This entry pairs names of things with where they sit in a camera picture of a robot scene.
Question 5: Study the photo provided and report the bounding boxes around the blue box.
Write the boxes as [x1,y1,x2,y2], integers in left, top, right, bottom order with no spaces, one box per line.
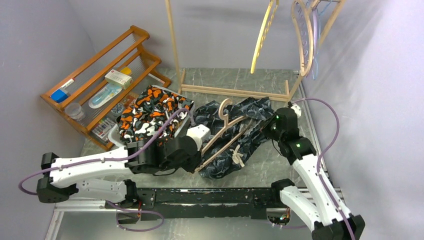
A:
[50,88,70,103]

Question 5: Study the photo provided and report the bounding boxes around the orange camo shorts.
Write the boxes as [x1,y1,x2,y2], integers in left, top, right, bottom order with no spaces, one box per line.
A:
[118,85,195,147]

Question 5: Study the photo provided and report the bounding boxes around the cream yellow hanger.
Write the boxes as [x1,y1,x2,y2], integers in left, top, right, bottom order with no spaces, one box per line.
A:
[250,0,280,74]

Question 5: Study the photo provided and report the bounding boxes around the white medicine box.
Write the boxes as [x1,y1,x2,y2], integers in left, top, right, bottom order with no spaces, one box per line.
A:
[104,69,133,90]

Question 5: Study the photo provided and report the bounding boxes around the wooden clothes rack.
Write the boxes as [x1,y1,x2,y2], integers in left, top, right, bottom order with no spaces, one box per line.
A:
[164,0,346,103]

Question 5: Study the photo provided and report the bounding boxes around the light blue wire hanger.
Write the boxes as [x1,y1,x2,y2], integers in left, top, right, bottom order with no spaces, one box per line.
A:
[311,0,334,81]

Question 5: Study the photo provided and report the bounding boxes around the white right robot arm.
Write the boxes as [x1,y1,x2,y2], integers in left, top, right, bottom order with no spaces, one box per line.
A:
[261,107,366,240]

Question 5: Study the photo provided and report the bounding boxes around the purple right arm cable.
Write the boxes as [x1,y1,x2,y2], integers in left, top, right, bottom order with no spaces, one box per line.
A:
[289,97,357,240]

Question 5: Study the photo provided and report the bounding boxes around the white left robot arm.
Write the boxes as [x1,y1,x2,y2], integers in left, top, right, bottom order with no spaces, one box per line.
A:
[36,135,203,208]

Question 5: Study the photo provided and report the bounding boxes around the white plastic laundry basket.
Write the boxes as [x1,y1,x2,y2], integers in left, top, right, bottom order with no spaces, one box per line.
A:
[107,84,196,148]

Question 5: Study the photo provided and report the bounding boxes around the dark patterned shorts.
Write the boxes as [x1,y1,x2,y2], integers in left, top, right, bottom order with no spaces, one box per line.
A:
[194,97,275,179]

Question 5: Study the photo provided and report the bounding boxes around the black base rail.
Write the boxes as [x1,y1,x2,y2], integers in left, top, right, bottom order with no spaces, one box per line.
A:
[117,187,287,220]

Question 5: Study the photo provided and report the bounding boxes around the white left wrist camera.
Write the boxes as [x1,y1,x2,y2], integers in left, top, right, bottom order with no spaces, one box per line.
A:
[186,124,211,151]

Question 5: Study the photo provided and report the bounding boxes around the blue blister pack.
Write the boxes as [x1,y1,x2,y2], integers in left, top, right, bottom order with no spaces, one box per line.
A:
[88,83,123,109]

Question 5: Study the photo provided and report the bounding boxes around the orange wooden shelf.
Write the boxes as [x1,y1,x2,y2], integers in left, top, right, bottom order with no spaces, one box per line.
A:
[41,25,172,150]

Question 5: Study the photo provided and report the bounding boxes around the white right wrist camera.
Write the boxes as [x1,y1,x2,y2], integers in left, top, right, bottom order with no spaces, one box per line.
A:
[289,104,302,118]

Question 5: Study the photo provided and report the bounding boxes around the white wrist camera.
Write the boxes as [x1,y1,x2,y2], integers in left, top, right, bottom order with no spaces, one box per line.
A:
[186,124,211,151]
[289,104,302,118]

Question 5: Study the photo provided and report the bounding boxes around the marker pen set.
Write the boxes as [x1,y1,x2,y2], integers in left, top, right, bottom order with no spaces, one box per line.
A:
[91,117,116,143]

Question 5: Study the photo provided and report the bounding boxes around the light wooden hanger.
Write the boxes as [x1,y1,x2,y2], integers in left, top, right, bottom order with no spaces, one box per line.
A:
[194,98,253,173]

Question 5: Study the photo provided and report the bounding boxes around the clear plastic cup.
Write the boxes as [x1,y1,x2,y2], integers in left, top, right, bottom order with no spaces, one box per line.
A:
[64,102,86,121]

